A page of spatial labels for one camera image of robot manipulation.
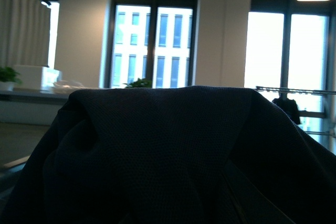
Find left potted green plant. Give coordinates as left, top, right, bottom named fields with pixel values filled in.
left=1, top=67, right=22, bottom=91

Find middle potted green plant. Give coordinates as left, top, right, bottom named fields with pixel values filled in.
left=124, top=78, right=152, bottom=88

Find dark shirt on rack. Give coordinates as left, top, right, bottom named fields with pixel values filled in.
left=272, top=98, right=301, bottom=125

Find beige curtain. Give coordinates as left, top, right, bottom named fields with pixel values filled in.
left=1, top=0, right=51, bottom=67

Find metal clothes rack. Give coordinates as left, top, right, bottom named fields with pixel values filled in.
left=256, top=86, right=335, bottom=147

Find white box on counter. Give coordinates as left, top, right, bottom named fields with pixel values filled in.
left=13, top=64, right=62, bottom=89

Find grey long counter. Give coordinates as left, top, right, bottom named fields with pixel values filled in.
left=1, top=90, right=69, bottom=125

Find potted green plant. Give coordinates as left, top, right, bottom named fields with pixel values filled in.
left=124, top=78, right=152, bottom=88
left=1, top=67, right=22, bottom=91

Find white plastic bag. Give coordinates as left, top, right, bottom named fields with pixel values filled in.
left=53, top=80, right=85, bottom=89

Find dark navy knit garment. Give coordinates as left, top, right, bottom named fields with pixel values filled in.
left=1, top=86, right=335, bottom=223

